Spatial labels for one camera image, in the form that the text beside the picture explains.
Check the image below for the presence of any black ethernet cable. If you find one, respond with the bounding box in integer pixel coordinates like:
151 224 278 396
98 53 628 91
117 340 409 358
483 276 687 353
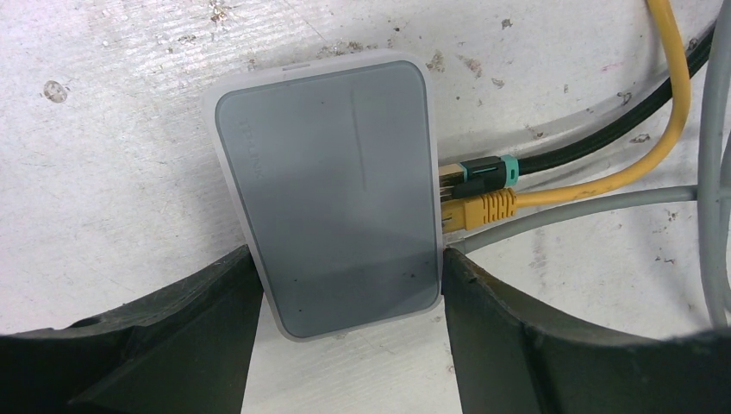
438 16 722 201

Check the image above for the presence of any yellow ethernet cable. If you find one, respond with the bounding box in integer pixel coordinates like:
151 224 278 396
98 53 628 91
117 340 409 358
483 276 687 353
440 0 693 235

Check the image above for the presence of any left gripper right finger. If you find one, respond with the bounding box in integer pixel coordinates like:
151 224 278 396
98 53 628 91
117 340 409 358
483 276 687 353
442 248 730 413

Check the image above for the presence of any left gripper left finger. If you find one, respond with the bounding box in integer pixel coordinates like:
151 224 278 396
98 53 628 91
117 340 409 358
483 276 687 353
1 247 263 413

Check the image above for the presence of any grey network switch box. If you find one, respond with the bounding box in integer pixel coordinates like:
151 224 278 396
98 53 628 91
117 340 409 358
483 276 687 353
201 49 444 342

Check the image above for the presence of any grey ethernet cable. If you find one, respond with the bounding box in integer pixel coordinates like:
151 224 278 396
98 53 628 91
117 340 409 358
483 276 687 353
447 34 731 329

